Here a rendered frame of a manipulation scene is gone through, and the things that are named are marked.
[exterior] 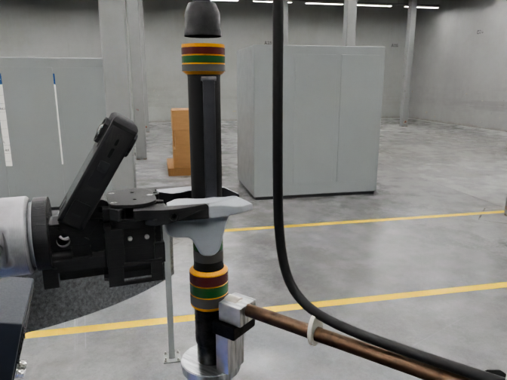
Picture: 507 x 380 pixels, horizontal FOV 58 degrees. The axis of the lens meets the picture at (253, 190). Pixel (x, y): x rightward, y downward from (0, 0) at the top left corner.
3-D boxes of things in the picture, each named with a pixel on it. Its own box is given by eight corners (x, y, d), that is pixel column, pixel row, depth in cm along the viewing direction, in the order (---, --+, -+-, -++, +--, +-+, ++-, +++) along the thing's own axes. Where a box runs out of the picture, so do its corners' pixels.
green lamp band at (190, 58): (233, 63, 46) (233, 56, 46) (205, 62, 43) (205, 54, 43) (201, 64, 49) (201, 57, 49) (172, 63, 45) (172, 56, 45)
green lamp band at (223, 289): (236, 288, 52) (235, 278, 52) (211, 302, 49) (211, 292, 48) (207, 278, 55) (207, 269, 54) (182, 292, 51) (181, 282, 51)
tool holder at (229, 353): (265, 367, 54) (266, 292, 51) (229, 401, 48) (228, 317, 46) (208, 343, 59) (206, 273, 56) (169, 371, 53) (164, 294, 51)
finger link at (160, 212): (207, 212, 48) (122, 216, 47) (206, 196, 48) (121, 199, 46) (210, 225, 44) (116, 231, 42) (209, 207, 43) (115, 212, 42)
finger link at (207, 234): (252, 246, 50) (166, 252, 48) (251, 194, 48) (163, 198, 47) (256, 257, 47) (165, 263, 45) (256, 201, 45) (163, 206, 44)
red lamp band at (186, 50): (233, 55, 46) (233, 47, 46) (205, 53, 43) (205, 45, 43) (201, 56, 49) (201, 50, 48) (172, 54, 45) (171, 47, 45)
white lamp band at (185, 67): (234, 72, 47) (233, 64, 46) (205, 71, 43) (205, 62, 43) (201, 72, 49) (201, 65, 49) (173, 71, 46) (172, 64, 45)
